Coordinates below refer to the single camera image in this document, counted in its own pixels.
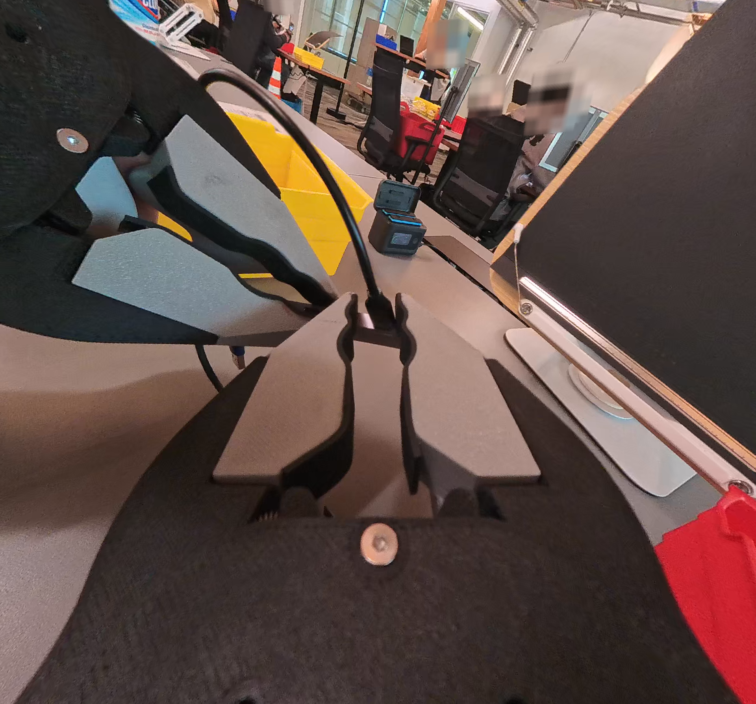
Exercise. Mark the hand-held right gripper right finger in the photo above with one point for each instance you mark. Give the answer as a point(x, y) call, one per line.
point(466, 414)

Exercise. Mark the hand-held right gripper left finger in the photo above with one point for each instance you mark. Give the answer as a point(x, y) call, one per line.
point(289, 414)

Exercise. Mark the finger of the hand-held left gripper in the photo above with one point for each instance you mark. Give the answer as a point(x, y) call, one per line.
point(224, 184)
point(165, 278)

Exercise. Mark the grey usb hub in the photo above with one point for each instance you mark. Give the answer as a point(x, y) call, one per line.
point(372, 333)

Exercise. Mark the red plastic bin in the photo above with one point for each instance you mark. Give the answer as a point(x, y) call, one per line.
point(714, 586)

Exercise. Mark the yellow plastic bin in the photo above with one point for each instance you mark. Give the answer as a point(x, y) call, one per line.
point(313, 207)

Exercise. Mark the orange traffic cone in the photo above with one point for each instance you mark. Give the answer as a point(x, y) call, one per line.
point(275, 80)

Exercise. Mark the white stand with beige paddle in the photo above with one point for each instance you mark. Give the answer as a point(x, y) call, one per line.
point(180, 21)

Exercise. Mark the silver display stand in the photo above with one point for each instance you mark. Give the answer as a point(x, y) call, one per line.
point(626, 432)

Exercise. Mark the black charging case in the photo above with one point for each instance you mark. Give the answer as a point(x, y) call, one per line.
point(397, 231)

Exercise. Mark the black office chair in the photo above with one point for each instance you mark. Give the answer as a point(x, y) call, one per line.
point(478, 166)
point(384, 101)

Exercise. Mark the red storage crate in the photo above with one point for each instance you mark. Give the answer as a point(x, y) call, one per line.
point(416, 136)

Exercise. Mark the wooden backing board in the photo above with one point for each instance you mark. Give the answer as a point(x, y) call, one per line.
point(567, 166)

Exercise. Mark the black display panel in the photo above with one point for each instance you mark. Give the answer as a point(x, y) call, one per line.
point(661, 213)

